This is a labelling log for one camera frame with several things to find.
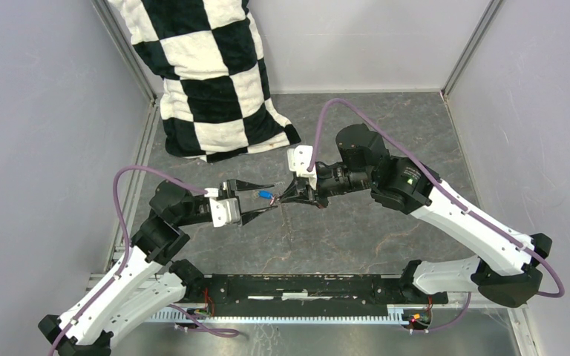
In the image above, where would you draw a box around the white slotted cable duct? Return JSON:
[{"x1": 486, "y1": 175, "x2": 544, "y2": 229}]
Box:
[{"x1": 147, "y1": 307, "x2": 408, "y2": 326}]

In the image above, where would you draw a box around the purple cable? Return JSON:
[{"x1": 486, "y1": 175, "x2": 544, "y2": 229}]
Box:
[
  {"x1": 307, "y1": 98, "x2": 566, "y2": 334},
  {"x1": 46, "y1": 165, "x2": 240, "y2": 356}
]

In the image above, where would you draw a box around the key with blue tag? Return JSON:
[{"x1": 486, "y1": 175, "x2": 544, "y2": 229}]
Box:
[{"x1": 253, "y1": 190, "x2": 275, "y2": 200}]

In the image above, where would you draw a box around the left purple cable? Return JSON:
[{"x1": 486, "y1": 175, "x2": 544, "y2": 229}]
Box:
[{"x1": 46, "y1": 165, "x2": 240, "y2": 356}]

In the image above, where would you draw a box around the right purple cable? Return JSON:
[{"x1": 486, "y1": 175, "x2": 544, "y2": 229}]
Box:
[{"x1": 307, "y1": 98, "x2": 566, "y2": 334}]

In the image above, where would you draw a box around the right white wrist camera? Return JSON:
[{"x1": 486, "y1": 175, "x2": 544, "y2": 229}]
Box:
[{"x1": 286, "y1": 145, "x2": 318, "y2": 190}]

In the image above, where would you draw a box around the black white checkered blanket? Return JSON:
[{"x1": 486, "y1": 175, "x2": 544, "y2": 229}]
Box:
[{"x1": 113, "y1": 1, "x2": 301, "y2": 163}]

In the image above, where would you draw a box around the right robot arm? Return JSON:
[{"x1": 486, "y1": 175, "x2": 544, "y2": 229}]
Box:
[{"x1": 278, "y1": 124, "x2": 552, "y2": 308}]

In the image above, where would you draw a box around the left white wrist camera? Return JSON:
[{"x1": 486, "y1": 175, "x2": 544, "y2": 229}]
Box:
[{"x1": 205, "y1": 188, "x2": 241, "y2": 228}]

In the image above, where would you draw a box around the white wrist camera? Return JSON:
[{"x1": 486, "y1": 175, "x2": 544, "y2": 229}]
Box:
[
  {"x1": 205, "y1": 188, "x2": 241, "y2": 228},
  {"x1": 286, "y1": 145, "x2": 318, "y2": 190}
]

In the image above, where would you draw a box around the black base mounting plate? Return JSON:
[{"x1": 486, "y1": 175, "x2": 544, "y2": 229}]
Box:
[{"x1": 178, "y1": 274, "x2": 448, "y2": 317}]

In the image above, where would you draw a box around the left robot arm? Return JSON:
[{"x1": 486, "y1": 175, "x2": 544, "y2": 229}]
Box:
[{"x1": 39, "y1": 179, "x2": 268, "y2": 355}]

